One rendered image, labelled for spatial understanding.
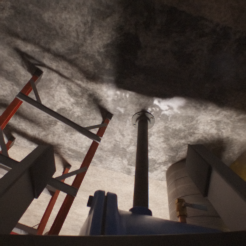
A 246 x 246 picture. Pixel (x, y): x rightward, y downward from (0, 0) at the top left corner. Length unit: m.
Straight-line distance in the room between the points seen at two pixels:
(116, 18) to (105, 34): 0.09
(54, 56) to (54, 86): 0.17
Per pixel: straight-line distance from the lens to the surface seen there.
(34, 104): 0.92
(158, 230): 0.49
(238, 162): 1.43
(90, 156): 0.88
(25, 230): 1.12
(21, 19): 1.02
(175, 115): 1.07
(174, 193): 1.26
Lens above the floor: 0.85
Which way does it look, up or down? 51 degrees down
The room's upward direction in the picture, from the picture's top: 171 degrees counter-clockwise
